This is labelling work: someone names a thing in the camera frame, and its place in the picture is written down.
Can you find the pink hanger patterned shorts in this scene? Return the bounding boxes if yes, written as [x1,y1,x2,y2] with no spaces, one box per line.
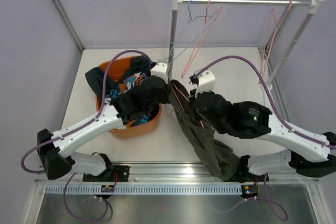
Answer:
[181,0,222,78]

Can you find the blue wire hanger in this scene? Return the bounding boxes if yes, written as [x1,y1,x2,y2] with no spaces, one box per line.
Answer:
[168,0,205,67]

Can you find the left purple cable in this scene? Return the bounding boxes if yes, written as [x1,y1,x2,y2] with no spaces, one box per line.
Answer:
[20,49,155,221]

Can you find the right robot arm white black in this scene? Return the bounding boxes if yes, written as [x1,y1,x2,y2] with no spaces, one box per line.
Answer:
[189,90,335,180]

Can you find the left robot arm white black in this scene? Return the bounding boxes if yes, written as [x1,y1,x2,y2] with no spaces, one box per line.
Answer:
[37,76,168,182]

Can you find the metal clothes rack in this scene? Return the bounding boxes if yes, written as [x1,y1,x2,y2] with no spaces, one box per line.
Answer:
[169,0,325,86]

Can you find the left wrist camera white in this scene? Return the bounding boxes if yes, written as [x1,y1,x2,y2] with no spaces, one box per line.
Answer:
[151,61,170,83]

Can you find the patterned blue orange shorts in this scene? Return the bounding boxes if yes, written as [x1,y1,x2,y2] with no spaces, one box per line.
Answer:
[105,72,152,128]

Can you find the pink hanger olive shorts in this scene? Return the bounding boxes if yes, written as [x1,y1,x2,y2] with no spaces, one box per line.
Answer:
[170,80,205,129]

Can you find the olive green shorts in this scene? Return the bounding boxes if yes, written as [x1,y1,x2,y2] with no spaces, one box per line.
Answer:
[168,81,240,181]

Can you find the orange plastic basket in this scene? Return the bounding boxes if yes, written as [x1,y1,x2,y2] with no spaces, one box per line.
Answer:
[96,61,161,140]

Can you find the dark navy shorts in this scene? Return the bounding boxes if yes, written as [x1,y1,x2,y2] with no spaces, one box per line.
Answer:
[85,56,156,100]

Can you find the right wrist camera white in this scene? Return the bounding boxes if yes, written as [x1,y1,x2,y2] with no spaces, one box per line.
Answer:
[190,69,216,97]

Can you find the pink hanger navy shorts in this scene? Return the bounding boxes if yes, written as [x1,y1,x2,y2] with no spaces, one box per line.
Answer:
[259,0,293,77]

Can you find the white slotted cable duct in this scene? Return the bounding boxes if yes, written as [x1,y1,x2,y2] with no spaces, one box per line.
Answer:
[46,184,247,195]

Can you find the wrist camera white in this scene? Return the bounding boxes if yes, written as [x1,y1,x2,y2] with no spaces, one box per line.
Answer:
[190,69,216,97]
[151,61,170,83]

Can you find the aluminium mounting rail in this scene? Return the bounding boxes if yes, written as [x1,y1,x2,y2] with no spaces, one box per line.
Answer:
[34,162,320,185]

